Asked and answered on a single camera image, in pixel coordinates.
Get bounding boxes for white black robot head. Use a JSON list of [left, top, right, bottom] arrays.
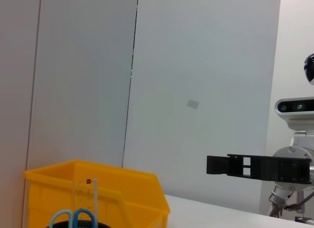
[[303, 53, 314, 86]]

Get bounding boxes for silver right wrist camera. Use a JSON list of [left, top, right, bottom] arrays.
[[274, 97, 314, 131]]

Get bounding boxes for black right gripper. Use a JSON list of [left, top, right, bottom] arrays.
[[206, 153, 313, 184]]

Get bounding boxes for blue scissors with cover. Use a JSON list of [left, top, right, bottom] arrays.
[[49, 208, 97, 228]]

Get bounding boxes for black mesh pen holder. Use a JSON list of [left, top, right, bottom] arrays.
[[48, 220, 113, 228]]

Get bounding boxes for yellow plastic bin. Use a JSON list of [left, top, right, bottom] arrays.
[[24, 159, 171, 228]]

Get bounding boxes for clear plastic ruler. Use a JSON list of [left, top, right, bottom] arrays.
[[73, 177, 99, 228]]

